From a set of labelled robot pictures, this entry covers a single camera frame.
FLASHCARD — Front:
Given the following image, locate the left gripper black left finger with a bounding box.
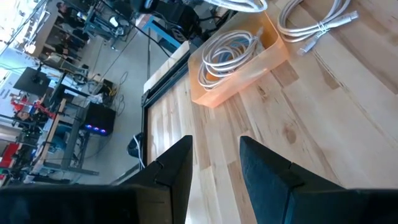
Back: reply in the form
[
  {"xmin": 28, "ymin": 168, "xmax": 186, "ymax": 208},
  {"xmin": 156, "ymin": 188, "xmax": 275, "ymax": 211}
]
[{"xmin": 0, "ymin": 135, "xmax": 193, "ymax": 224}]

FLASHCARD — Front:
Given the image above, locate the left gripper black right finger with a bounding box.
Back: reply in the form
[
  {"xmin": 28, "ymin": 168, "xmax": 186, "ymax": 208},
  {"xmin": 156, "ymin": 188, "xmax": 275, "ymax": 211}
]
[{"xmin": 239, "ymin": 136, "xmax": 398, "ymax": 224}]

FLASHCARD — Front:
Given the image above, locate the thin white cable coil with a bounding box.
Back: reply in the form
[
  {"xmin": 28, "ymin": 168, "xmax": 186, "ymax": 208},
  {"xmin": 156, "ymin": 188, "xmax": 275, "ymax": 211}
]
[{"xmin": 197, "ymin": 29, "xmax": 265, "ymax": 91}]

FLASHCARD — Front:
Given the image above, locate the thick white cable coil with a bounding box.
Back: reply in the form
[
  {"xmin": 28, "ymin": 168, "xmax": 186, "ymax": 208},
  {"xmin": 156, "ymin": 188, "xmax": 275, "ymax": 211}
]
[
  {"xmin": 277, "ymin": 0, "xmax": 360, "ymax": 57},
  {"xmin": 203, "ymin": 0, "xmax": 269, "ymax": 14}
]

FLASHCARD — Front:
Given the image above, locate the black computer tower with lights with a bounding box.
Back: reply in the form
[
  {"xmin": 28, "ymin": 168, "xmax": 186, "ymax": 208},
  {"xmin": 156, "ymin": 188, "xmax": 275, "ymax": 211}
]
[{"xmin": 81, "ymin": 102, "xmax": 116, "ymax": 137}]

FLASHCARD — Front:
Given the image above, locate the grey metal workbench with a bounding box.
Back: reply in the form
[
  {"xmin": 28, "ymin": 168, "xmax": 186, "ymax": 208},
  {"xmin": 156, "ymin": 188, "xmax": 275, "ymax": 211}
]
[{"xmin": 30, "ymin": 98, "xmax": 100, "ymax": 177}]

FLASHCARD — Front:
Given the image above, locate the black flat monitor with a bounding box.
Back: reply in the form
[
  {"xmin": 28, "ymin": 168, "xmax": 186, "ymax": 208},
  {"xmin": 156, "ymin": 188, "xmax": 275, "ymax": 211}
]
[{"xmin": 14, "ymin": 67, "xmax": 52, "ymax": 97}]

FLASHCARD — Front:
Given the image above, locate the grey equipment cart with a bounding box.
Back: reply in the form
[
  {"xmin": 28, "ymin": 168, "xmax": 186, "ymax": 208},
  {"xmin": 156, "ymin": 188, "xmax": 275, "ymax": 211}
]
[{"xmin": 82, "ymin": 0, "xmax": 131, "ymax": 41}]

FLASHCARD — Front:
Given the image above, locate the person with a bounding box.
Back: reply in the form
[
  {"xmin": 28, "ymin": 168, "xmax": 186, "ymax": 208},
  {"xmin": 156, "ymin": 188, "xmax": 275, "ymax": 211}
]
[{"xmin": 55, "ymin": 1, "xmax": 91, "ymax": 32}]

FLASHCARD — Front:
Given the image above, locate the white lamp cord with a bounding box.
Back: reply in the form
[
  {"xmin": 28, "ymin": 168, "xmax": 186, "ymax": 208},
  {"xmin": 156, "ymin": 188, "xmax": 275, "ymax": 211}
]
[{"xmin": 132, "ymin": 134, "xmax": 146, "ymax": 170}]

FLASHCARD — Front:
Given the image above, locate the grey-blue desk frame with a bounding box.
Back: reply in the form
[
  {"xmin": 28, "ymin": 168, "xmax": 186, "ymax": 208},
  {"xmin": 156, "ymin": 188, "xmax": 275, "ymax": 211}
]
[{"xmin": 141, "ymin": 15, "xmax": 183, "ymax": 54}]

